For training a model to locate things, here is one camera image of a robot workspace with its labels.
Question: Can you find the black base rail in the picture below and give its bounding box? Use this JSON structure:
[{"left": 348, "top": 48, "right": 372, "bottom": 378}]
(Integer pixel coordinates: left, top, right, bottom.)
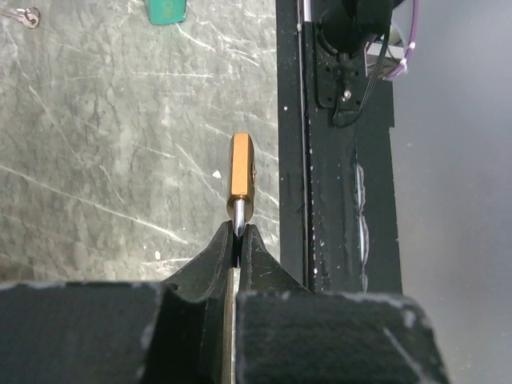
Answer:
[{"left": 276, "top": 1, "right": 402, "bottom": 294}]

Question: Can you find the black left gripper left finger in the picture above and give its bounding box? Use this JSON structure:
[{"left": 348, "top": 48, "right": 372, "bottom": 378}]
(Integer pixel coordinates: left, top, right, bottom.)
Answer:
[{"left": 1, "top": 222, "right": 234, "bottom": 383}]

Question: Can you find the small brass padlock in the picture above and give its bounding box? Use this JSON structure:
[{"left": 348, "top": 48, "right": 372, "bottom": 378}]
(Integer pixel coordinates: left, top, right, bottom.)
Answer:
[{"left": 226, "top": 133, "right": 257, "bottom": 267}]

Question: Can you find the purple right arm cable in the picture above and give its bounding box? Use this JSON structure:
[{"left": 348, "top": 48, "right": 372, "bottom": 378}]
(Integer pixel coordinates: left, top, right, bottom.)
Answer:
[{"left": 383, "top": 0, "right": 421, "bottom": 81}]

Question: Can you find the loose silver key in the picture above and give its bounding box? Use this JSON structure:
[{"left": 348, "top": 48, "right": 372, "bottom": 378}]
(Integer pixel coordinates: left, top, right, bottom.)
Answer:
[{"left": 1, "top": 7, "right": 42, "bottom": 29}]

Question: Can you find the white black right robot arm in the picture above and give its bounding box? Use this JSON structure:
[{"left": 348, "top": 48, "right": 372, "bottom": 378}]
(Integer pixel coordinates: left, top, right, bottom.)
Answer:
[{"left": 318, "top": 0, "right": 402, "bottom": 54}]

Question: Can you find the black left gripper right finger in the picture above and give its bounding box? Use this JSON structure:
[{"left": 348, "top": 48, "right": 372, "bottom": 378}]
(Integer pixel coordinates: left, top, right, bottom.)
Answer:
[{"left": 235, "top": 225, "right": 449, "bottom": 383}]

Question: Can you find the teal rectangular box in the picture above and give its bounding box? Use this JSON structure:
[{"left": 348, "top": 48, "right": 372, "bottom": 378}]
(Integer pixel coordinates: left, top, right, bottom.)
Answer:
[{"left": 146, "top": 0, "right": 187, "bottom": 26}]

